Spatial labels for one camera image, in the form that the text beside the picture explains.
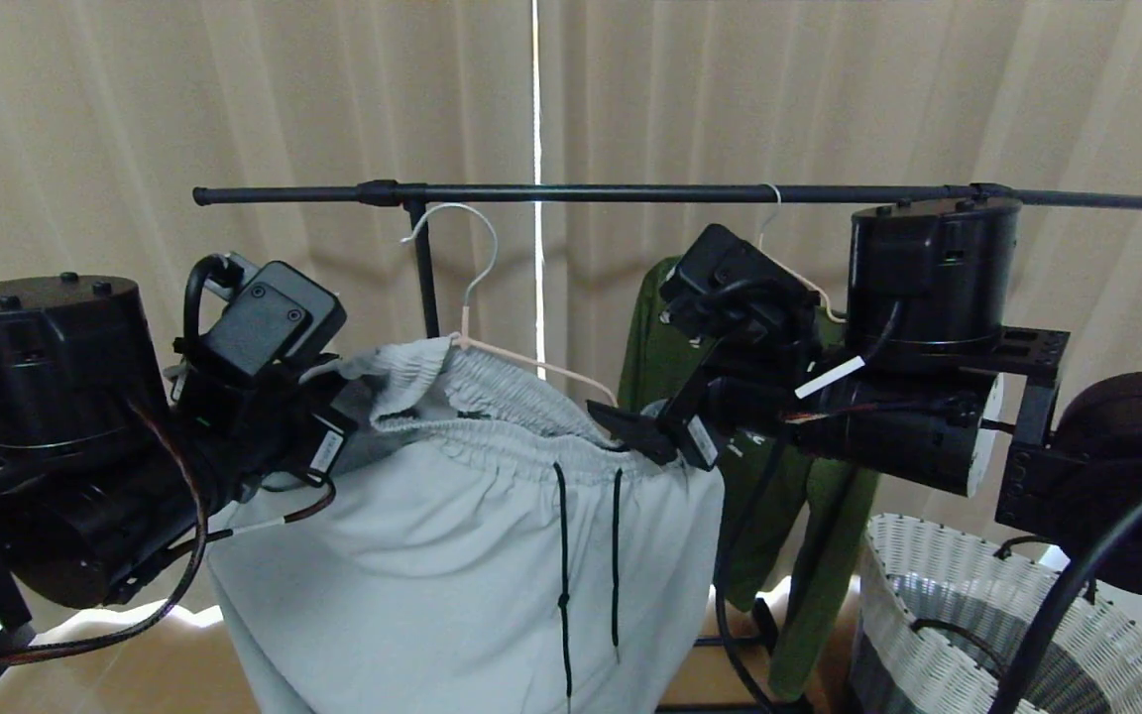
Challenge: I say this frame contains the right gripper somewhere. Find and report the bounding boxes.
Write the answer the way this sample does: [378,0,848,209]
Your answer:
[655,373,832,473]

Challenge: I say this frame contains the pale grey shorts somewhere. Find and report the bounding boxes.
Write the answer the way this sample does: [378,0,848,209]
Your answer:
[206,337,727,714]

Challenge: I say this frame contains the beige curtain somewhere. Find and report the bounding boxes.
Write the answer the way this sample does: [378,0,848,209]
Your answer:
[0,0,1142,636]

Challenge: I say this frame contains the black clothes rack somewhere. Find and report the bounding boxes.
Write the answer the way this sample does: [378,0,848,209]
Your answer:
[192,180,1142,714]

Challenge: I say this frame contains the green printed shirt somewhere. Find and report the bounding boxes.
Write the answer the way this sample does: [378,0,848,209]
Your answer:
[616,256,881,703]

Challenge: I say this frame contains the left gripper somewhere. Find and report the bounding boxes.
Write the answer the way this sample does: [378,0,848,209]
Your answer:
[172,355,360,492]

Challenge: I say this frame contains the white laundry basket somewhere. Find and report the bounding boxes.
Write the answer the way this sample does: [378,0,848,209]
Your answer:
[849,513,1142,714]

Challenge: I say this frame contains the pink clothes hanger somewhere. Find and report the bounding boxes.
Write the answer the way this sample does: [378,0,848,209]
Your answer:
[400,203,624,411]
[755,185,848,324]

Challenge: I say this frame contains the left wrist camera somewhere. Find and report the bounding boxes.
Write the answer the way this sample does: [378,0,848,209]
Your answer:
[197,260,349,385]

